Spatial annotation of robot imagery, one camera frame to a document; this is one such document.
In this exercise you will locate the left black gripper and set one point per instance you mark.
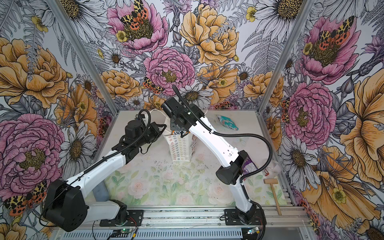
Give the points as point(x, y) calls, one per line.
point(155, 127)

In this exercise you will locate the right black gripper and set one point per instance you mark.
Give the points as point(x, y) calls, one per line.
point(174, 126)

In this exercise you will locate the white printed paper bag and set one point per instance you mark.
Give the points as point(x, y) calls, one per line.
point(181, 147)

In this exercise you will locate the purple snack packet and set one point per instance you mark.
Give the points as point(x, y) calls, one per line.
point(249, 166)

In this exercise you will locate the pink yellow Fox's candy bag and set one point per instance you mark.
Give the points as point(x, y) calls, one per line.
point(179, 132)

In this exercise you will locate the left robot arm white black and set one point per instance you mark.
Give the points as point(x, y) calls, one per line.
point(65, 205)

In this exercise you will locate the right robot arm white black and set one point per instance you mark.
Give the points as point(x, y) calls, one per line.
point(231, 160)

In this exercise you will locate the teal snack packet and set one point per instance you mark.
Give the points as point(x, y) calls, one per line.
point(227, 122)

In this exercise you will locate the clear plastic cup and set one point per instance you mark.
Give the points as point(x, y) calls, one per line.
point(273, 169)

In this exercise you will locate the wooden mallet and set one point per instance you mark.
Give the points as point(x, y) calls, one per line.
point(272, 183)

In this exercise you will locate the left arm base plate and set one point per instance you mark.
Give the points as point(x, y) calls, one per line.
point(128, 218)

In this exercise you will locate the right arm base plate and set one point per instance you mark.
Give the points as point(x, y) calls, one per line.
point(235, 217)

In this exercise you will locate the white vented cable duct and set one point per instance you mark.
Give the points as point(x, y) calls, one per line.
point(156, 234)

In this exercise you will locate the aluminium frame rail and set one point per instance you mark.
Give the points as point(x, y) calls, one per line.
point(206, 217)

